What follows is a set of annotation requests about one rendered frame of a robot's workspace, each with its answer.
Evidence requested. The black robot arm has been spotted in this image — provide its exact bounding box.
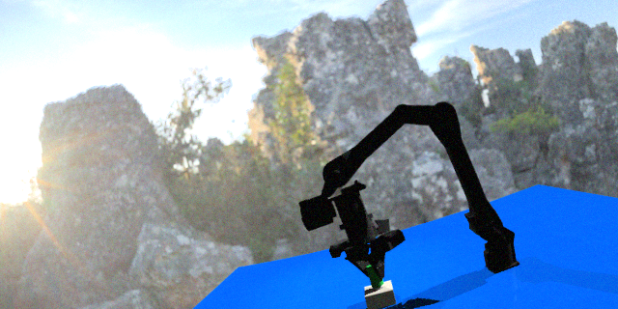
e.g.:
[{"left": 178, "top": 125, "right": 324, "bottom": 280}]
[{"left": 298, "top": 101, "right": 520, "bottom": 274}]

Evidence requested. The white rectangular block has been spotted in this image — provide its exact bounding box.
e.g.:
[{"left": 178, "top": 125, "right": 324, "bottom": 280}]
[{"left": 364, "top": 280, "right": 397, "bottom": 309}]

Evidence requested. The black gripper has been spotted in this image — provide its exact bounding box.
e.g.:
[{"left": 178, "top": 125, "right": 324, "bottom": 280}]
[{"left": 329, "top": 211, "right": 406, "bottom": 279}]

